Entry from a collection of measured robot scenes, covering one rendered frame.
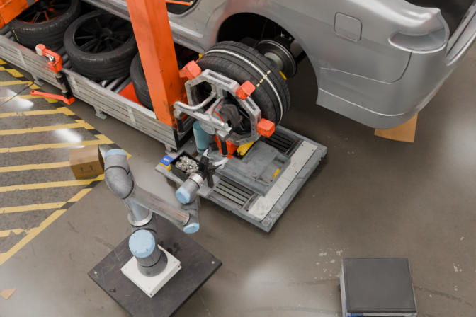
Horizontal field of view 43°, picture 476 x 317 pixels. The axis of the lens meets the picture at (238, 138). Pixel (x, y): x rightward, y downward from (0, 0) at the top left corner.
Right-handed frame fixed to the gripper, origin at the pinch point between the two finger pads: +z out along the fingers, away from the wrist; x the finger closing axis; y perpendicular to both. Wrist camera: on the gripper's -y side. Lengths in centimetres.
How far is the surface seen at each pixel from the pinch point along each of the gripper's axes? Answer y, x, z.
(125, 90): 55, -132, 46
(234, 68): -35, -10, 37
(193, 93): -3, -42, 31
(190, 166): 25.3, -22.8, -3.5
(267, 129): -5.5, 17.7, 27.5
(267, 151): 60, -3, 56
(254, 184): 68, 2, 31
